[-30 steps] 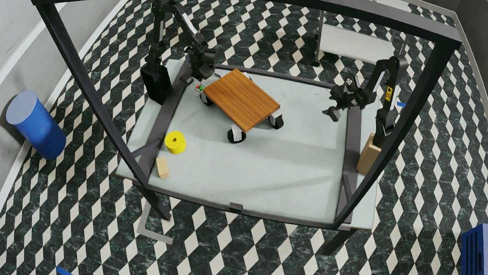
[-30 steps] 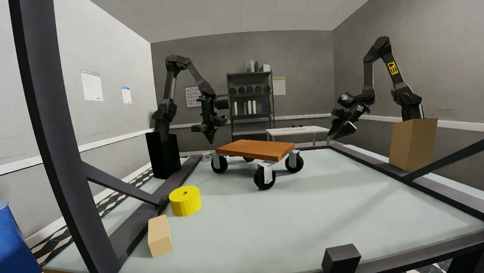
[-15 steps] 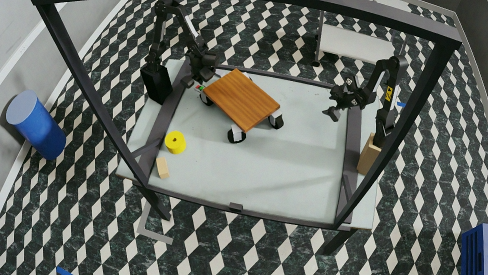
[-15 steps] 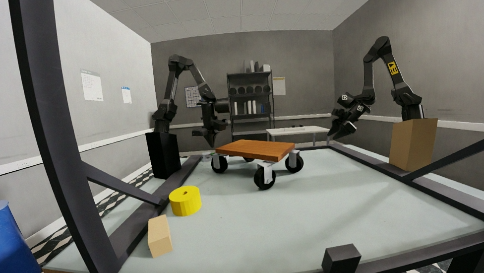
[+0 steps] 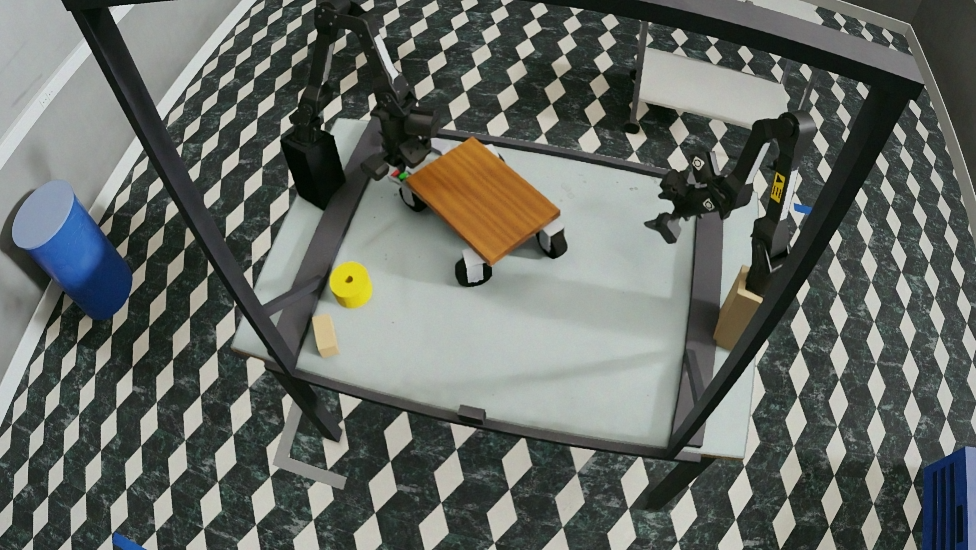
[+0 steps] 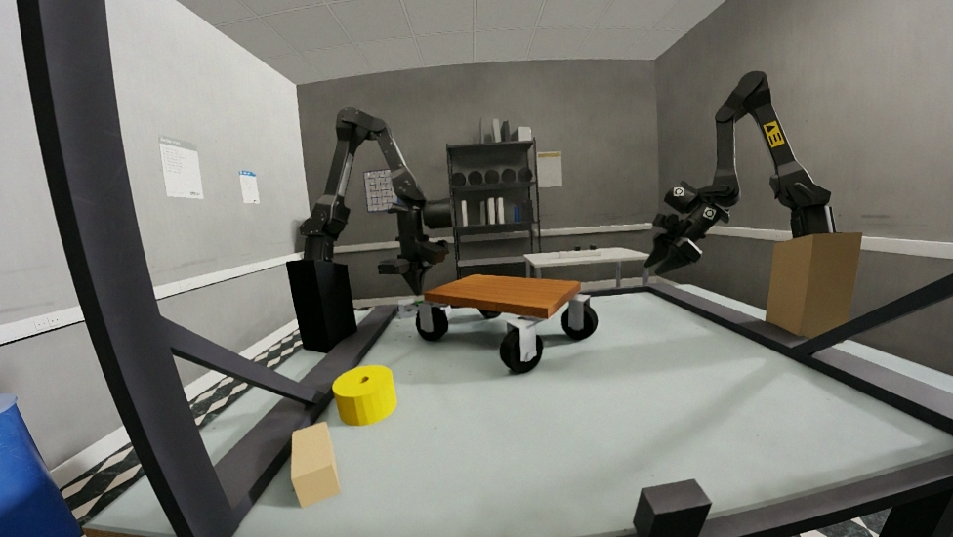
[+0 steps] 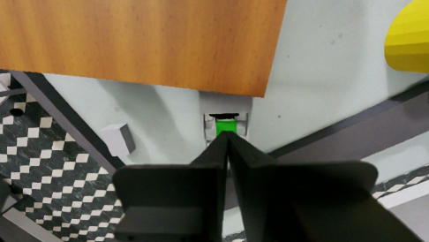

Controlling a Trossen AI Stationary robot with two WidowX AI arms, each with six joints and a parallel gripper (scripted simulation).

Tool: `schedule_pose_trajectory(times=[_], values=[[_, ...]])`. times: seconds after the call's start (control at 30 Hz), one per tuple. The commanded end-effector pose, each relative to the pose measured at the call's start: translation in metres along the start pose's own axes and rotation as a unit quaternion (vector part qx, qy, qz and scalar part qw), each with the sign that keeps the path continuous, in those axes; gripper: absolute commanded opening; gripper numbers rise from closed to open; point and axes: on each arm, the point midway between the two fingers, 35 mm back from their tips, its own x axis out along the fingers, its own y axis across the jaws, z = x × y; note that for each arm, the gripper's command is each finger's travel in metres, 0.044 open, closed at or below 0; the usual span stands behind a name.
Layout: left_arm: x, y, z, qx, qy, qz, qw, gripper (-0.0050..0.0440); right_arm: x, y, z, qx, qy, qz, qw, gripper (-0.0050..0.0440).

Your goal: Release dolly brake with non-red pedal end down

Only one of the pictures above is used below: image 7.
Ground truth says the light grey box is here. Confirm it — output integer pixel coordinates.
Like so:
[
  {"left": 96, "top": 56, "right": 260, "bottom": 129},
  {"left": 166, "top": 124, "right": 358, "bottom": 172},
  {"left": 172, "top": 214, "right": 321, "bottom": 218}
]
[{"left": 101, "top": 123, "right": 136, "bottom": 156}]

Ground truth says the wooden platform dolly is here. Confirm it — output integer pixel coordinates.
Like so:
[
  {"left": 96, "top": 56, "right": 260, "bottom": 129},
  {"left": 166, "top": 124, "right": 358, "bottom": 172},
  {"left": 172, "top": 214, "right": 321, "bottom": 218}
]
[{"left": 0, "top": 0, "right": 288, "bottom": 150}]

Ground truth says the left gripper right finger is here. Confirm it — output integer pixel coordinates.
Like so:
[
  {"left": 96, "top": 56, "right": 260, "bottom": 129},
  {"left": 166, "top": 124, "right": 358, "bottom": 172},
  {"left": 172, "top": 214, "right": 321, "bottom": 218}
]
[{"left": 227, "top": 131, "right": 379, "bottom": 242}]

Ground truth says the yellow short cylinder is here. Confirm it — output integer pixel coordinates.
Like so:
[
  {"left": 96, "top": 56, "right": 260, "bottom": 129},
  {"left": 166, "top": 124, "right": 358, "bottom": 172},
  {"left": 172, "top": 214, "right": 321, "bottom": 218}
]
[{"left": 384, "top": 0, "right": 429, "bottom": 73}]

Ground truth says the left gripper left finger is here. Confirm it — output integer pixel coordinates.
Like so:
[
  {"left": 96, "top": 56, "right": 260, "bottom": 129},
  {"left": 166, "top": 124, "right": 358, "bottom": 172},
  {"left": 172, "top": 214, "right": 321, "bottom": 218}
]
[{"left": 111, "top": 131, "right": 229, "bottom": 242}]

